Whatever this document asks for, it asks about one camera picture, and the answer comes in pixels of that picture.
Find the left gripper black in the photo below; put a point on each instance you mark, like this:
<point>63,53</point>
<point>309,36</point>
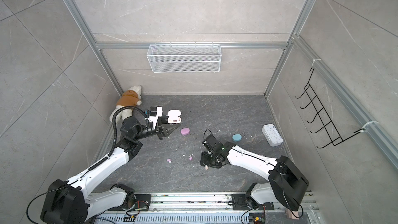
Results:
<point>160,130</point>

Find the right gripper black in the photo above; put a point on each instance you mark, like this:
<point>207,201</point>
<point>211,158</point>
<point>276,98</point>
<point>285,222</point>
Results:
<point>204,160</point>

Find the peach earbud charging case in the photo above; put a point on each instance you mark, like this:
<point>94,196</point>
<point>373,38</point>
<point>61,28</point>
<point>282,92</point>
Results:
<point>174,116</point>

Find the blue earbud charging case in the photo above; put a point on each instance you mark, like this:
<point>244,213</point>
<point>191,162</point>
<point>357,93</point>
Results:
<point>236,137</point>

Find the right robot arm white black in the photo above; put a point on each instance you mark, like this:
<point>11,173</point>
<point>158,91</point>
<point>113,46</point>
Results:
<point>286,184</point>

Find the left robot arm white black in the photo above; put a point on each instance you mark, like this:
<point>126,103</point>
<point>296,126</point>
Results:
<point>73,201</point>

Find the purple earbud charging case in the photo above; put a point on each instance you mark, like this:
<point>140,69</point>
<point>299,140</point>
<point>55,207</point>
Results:
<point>185,131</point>

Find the teddy bear with brown hoodie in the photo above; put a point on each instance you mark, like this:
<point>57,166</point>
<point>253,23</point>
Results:
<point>132,97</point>

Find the white power strip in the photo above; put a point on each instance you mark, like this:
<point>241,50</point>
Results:
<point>272,135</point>

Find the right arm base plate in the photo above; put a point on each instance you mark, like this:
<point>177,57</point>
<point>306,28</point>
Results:
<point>242,202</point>

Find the white wire mesh basket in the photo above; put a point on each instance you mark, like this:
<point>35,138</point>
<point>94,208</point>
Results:
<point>185,58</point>

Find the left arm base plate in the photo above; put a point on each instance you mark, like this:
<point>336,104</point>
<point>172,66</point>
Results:
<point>139,202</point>

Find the pink box on rail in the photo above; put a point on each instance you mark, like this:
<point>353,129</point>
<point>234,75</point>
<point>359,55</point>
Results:
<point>292,215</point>

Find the black wire hook rack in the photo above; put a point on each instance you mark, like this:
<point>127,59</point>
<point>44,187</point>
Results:
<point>321,114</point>

